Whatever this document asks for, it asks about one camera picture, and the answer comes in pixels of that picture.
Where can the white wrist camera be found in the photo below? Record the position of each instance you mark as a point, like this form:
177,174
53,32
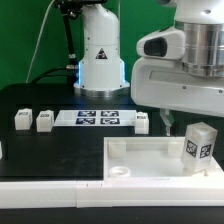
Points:
162,47

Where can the white part at left edge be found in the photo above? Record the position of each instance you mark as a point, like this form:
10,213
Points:
1,153

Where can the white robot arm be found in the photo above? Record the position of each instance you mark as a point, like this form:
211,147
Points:
101,71

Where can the white L-shaped fence wall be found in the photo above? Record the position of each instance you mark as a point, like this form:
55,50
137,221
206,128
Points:
206,189

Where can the white square tabletop part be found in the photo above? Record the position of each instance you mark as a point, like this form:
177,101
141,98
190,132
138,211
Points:
148,157

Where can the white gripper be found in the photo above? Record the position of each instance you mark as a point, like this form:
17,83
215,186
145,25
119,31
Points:
161,84

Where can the white marker plate with tags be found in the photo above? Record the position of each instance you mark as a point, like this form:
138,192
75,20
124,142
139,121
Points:
95,118

